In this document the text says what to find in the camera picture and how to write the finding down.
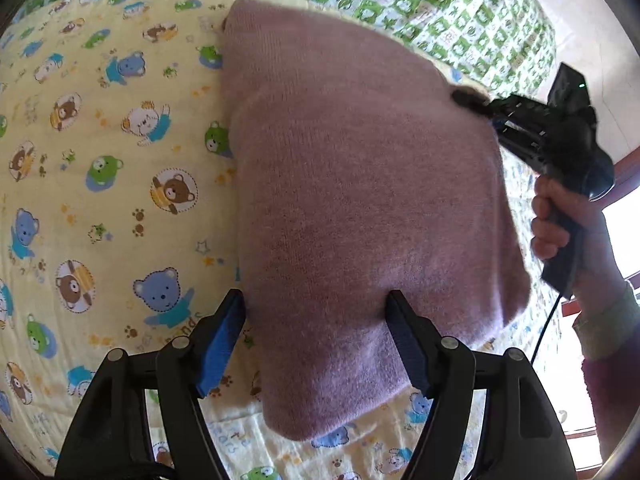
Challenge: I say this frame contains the person's right forearm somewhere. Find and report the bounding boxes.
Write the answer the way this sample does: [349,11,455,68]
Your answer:
[570,192,640,471]

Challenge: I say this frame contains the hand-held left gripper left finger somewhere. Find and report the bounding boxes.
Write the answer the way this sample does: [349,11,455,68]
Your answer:
[55,288,247,480]

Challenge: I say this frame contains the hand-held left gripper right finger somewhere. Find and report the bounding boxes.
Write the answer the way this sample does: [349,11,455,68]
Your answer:
[385,289,567,480]

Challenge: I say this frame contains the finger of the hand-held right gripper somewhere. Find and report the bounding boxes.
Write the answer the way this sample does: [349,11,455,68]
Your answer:
[494,121,551,177]
[450,87,553,123]

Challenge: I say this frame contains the person's right hand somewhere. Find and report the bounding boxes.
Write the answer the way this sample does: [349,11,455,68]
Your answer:
[530,175,609,266]

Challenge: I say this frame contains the purple knit sweater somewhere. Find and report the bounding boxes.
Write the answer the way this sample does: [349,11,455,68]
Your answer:
[220,0,533,443]

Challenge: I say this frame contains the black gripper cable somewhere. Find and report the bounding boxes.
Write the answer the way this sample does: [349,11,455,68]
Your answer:
[529,290,568,367]

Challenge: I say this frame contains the yellow bear-print bed sheet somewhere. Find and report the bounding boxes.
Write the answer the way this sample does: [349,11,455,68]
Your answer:
[0,0,551,480]

